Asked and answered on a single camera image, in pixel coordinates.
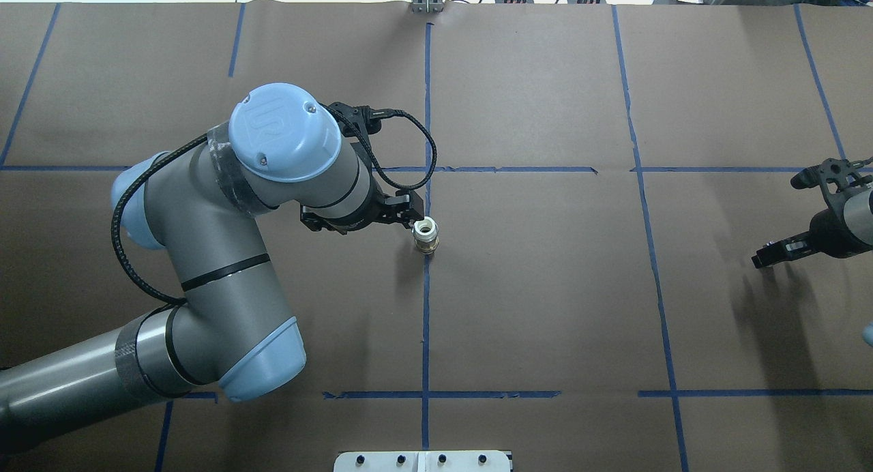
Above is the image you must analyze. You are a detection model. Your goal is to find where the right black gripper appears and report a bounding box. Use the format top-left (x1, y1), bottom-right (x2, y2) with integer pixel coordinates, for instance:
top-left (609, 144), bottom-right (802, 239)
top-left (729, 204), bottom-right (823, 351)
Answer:
top-left (752, 210), bottom-right (853, 269)

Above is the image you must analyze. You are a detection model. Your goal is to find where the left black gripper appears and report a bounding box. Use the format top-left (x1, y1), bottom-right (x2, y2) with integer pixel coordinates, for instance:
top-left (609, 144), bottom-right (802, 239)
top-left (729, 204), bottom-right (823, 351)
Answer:
top-left (300, 190), bottom-right (425, 235)

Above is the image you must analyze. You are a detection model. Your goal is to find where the white PPR pipe fitting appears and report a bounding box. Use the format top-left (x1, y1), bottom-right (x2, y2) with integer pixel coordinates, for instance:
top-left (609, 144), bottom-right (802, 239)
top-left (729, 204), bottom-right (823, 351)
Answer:
top-left (412, 216), bottom-right (439, 255)

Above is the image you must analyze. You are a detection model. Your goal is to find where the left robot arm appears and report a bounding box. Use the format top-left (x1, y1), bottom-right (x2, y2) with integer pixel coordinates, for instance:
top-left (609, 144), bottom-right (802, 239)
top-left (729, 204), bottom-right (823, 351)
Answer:
top-left (2, 83), bottom-right (426, 454)

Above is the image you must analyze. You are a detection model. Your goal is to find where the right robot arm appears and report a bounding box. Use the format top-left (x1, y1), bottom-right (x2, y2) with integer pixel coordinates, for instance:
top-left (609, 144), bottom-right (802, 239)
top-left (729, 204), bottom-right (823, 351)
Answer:
top-left (751, 190), bottom-right (872, 268)

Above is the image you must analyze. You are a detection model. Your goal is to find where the white pedestal column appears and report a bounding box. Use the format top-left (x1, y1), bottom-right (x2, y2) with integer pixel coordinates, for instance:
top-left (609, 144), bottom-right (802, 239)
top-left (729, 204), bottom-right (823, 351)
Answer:
top-left (333, 449), bottom-right (514, 471)

